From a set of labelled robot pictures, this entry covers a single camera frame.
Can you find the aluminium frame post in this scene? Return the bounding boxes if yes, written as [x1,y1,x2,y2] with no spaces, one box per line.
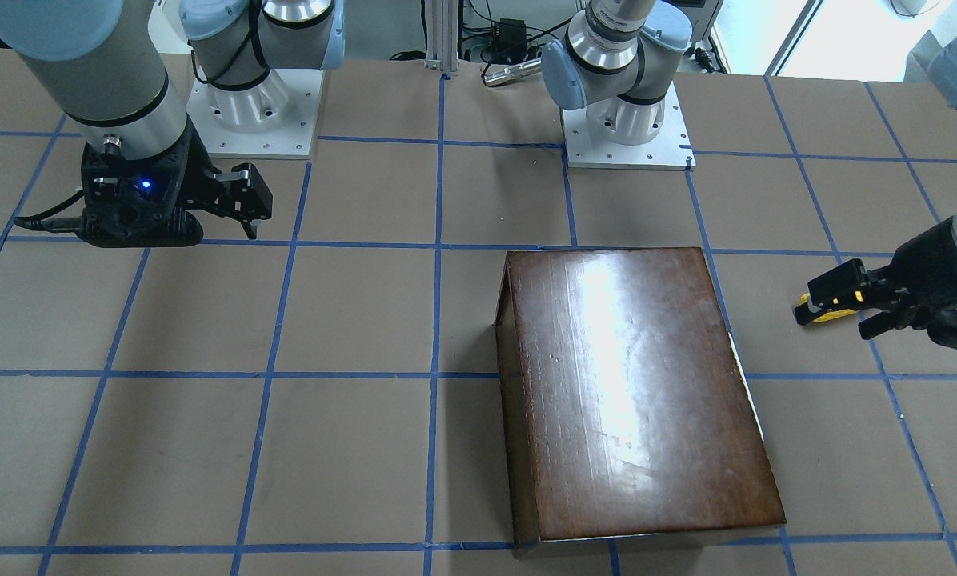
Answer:
[422,0,462,79]

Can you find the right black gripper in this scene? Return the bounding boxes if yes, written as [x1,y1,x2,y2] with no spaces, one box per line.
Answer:
[79,132,273,248]

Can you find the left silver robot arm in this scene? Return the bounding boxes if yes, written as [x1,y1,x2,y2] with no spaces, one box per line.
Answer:
[541,1,957,350]

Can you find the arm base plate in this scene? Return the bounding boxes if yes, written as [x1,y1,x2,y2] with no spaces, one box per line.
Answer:
[560,83,697,170]
[187,69,325,160]

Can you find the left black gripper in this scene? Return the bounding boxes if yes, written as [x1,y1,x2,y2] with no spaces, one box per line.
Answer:
[807,218,957,350]

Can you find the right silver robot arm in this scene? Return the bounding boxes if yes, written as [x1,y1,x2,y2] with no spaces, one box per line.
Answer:
[0,1,346,248]

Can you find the dark wooden drawer cabinet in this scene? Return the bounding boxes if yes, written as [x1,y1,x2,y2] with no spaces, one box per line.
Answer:
[494,247,787,558]

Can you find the yellow corn cob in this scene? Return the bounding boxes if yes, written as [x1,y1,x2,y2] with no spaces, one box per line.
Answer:
[792,293,856,326]

